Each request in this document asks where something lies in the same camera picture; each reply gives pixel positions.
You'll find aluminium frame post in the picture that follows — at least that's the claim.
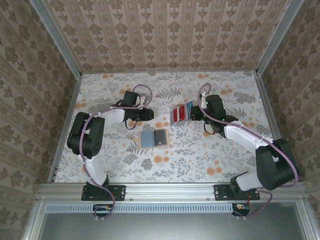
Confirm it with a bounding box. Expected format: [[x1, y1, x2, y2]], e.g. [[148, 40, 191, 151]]
[[256, 0, 306, 76], [28, 0, 83, 79]]

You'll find slotted grey cable duct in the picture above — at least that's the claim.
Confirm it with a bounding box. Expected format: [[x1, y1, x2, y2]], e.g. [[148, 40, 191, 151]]
[[45, 202, 237, 214]]

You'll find aluminium table side rail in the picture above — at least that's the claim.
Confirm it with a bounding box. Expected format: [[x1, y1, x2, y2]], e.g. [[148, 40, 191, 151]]
[[47, 74, 83, 184], [255, 71, 296, 183]]

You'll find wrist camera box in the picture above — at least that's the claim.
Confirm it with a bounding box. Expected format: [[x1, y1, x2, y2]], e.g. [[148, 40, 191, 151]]
[[123, 90, 146, 108], [201, 92, 226, 120]]

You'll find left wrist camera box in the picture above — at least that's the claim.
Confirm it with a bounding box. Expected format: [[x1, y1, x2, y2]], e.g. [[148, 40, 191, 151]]
[[123, 90, 146, 108]]

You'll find grey metal panel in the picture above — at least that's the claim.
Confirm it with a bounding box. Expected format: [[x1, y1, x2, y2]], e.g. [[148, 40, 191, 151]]
[[37, 212, 307, 240]]

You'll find thin black cable loop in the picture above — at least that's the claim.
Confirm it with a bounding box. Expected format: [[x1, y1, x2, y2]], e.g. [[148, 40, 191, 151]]
[[203, 119, 218, 135], [124, 119, 138, 130]]

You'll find thin aluminium table rail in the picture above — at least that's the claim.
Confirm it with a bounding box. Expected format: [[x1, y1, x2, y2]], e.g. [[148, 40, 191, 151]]
[[81, 69, 258, 75]]

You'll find black credit card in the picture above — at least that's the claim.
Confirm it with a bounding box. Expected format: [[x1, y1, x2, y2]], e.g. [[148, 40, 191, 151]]
[[153, 130, 168, 147]]

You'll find red credit card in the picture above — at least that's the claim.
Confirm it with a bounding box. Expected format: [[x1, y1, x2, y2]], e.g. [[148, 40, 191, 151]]
[[171, 106, 181, 123], [178, 104, 188, 120]]

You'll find blue credit card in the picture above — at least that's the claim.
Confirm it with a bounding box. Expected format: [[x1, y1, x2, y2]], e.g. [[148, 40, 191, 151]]
[[186, 100, 195, 119]]

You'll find wide aluminium frame rail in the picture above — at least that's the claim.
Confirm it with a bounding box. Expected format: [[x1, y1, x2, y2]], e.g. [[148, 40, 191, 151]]
[[36, 181, 309, 201]]

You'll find clear card rack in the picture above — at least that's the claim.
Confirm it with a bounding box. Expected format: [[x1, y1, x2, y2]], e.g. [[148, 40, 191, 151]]
[[169, 100, 195, 126]]

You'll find beige card holder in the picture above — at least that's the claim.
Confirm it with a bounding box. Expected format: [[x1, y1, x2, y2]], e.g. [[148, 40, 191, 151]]
[[138, 128, 171, 150]]

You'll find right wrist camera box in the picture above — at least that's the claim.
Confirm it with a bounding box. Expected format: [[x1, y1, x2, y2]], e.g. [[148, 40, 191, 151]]
[[201, 92, 226, 120]]

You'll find black cable port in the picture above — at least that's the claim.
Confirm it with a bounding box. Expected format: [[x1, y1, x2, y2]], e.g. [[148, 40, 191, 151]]
[[92, 203, 116, 218], [231, 202, 251, 217]]

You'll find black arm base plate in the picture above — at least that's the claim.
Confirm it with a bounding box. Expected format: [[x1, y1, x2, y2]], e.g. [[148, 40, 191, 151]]
[[214, 184, 261, 202], [81, 184, 126, 202]]

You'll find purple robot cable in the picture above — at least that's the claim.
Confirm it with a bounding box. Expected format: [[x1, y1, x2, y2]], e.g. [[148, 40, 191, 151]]
[[197, 83, 300, 221], [79, 84, 154, 222]]

